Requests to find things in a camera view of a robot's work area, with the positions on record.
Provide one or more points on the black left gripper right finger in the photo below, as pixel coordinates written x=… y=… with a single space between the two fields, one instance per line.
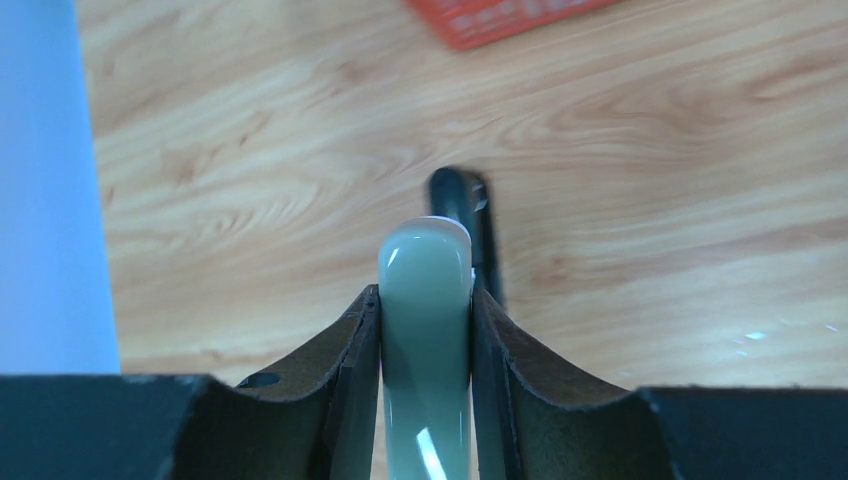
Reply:
x=538 y=416

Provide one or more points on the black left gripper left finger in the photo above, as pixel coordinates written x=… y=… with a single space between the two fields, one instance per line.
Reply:
x=309 y=415

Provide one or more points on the grey-green white stapler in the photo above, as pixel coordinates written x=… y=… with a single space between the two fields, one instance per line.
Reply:
x=425 y=279

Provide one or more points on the black stapler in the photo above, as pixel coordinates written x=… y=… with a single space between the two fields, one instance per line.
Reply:
x=462 y=195

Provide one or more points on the red plastic shopping basket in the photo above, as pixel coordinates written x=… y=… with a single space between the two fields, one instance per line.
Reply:
x=463 y=24

